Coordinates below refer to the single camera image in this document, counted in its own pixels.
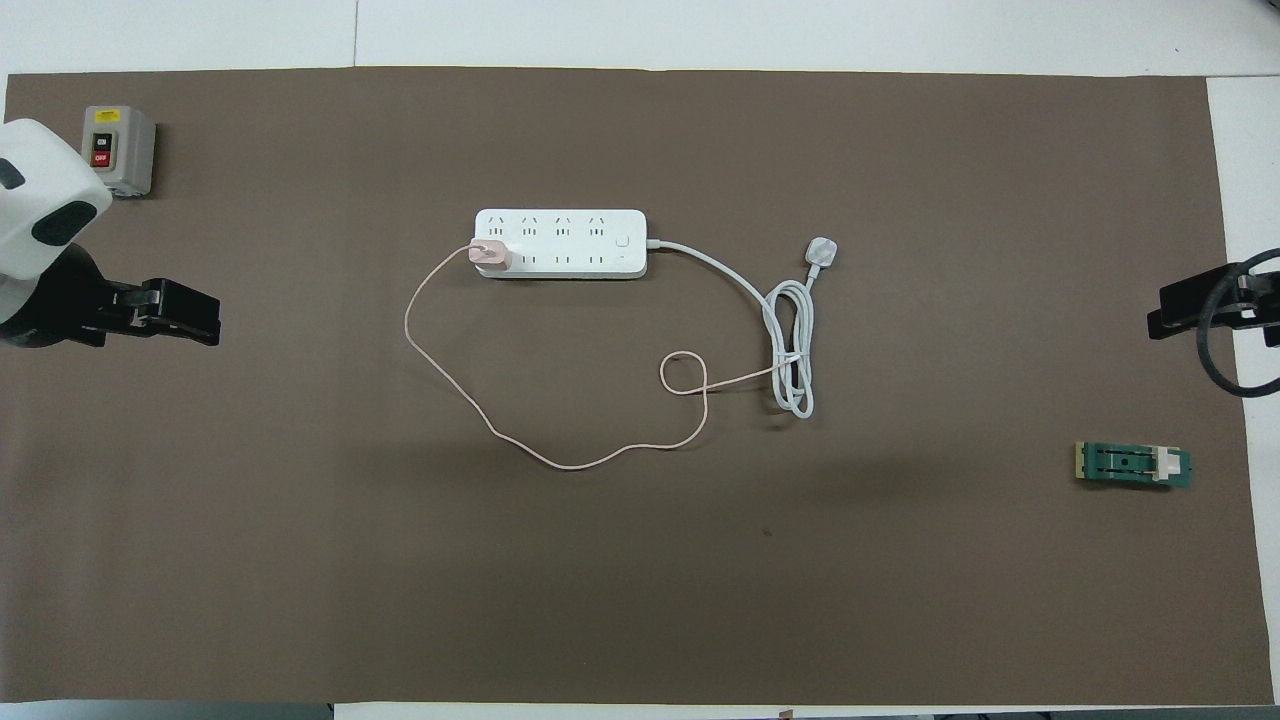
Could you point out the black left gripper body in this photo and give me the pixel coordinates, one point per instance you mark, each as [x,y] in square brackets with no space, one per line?
[55,300]

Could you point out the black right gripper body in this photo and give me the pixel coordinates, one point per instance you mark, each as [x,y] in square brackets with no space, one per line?
[1268,300]

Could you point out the pink charger adapter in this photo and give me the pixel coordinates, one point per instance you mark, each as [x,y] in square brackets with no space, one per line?
[492,256]

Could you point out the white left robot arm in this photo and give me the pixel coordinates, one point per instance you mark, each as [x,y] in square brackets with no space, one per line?
[35,200]

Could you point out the white power strip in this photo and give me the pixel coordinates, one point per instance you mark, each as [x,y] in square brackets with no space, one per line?
[580,243]

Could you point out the brown table mat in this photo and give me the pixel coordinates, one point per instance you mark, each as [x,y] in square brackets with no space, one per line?
[640,600]

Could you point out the grey on-off switch box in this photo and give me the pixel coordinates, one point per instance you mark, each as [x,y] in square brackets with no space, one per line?
[125,150]

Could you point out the green knife switch block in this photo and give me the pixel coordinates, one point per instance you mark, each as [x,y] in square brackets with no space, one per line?
[1130,465]

